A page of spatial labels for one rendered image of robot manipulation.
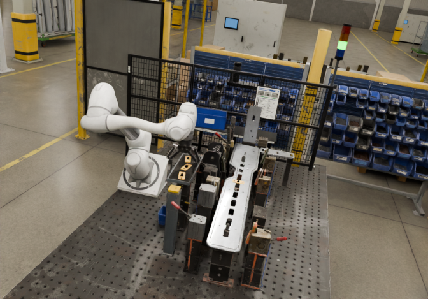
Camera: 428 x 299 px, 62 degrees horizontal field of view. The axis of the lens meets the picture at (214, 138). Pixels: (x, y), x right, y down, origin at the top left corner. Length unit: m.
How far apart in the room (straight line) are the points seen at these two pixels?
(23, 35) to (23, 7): 0.61
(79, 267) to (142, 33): 3.06
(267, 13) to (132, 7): 4.91
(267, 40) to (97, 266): 7.53
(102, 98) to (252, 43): 7.11
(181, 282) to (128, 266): 0.32
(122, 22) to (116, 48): 0.33
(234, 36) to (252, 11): 0.73
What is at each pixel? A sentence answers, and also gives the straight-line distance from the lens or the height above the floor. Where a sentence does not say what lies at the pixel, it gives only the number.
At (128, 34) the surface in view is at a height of 1.56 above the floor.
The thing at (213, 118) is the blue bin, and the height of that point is 1.13.
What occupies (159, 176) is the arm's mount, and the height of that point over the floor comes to 0.83.
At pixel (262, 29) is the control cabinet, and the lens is 9.01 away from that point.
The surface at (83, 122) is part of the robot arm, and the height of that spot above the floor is 1.41.
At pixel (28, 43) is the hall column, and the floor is 0.46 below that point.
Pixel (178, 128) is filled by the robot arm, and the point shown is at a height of 1.56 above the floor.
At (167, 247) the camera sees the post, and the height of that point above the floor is 0.76.
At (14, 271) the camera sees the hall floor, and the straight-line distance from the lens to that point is 3.36.
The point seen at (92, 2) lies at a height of 1.86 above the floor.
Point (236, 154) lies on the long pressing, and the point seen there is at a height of 1.00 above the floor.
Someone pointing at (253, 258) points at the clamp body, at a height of 0.90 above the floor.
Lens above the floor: 2.24
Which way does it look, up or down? 23 degrees down
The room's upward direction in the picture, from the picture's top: 7 degrees clockwise
